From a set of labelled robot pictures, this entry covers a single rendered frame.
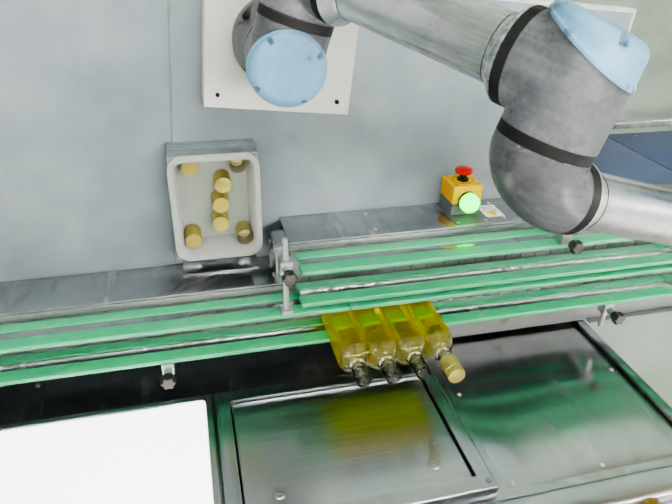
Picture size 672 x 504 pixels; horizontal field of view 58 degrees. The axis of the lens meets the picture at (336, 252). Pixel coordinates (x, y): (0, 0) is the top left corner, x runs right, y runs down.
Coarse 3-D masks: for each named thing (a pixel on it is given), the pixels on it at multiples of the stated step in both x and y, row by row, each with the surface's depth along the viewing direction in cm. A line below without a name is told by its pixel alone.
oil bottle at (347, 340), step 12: (336, 312) 123; (348, 312) 123; (324, 324) 126; (336, 324) 119; (348, 324) 119; (336, 336) 116; (348, 336) 116; (360, 336) 116; (336, 348) 117; (348, 348) 113; (360, 348) 113; (348, 360) 113
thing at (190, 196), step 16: (176, 160) 111; (192, 160) 112; (208, 160) 113; (224, 160) 114; (256, 160) 115; (176, 176) 117; (192, 176) 121; (208, 176) 122; (240, 176) 124; (256, 176) 117; (176, 192) 116; (192, 192) 123; (208, 192) 124; (240, 192) 125; (256, 192) 118; (176, 208) 116; (192, 208) 125; (208, 208) 125; (240, 208) 127; (256, 208) 120; (176, 224) 118; (208, 224) 127; (256, 224) 122; (176, 240) 119; (208, 240) 127; (224, 240) 127; (256, 240) 124; (192, 256) 122; (208, 256) 123; (224, 256) 124
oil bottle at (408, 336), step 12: (384, 312) 124; (396, 312) 124; (408, 312) 124; (396, 324) 120; (408, 324) 120; (396, 336) 117; (408, 336) 117; (420, 336) 117; (408, 348) 115; (420, 348) 115
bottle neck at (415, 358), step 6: (414, 354) 114; (420, 354) 115; (408, 360) 115; (414, 360) 113; (420, 360) 113; (414, 366) 113; (420, 366) 112; (426, 366) 112; (414, 372) 112; (420, 372) 113; (426, 372) 113; (420, 378) 112
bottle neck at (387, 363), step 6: (384, 360) 113; (390, 360) 113; (384, 366) 112; (390, 366) 111; (396, 366) 112; (384, 372) 112; (390, 372) 110; (396, 372) 110; (390, 378) 112; (396, 378) 112
